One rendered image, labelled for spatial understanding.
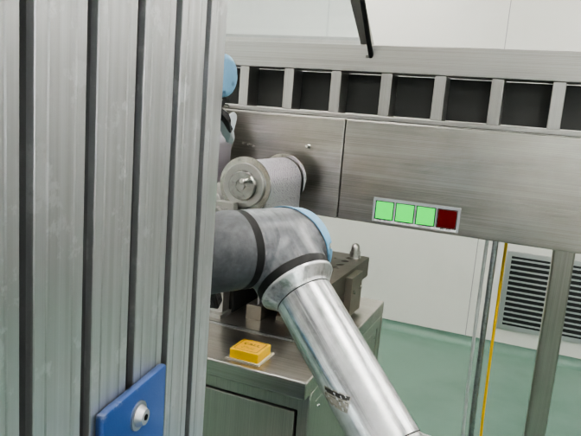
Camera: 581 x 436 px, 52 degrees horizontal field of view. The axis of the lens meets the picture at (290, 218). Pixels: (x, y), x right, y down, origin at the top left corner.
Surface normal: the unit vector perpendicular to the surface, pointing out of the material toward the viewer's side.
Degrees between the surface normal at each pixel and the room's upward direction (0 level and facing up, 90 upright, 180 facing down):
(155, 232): 90
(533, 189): 90
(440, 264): 90
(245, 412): 90
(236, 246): 71
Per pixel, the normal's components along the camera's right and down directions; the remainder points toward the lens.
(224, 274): 0.18, 0.45
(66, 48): 0.96, 0.12
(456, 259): -0.39, 0.13
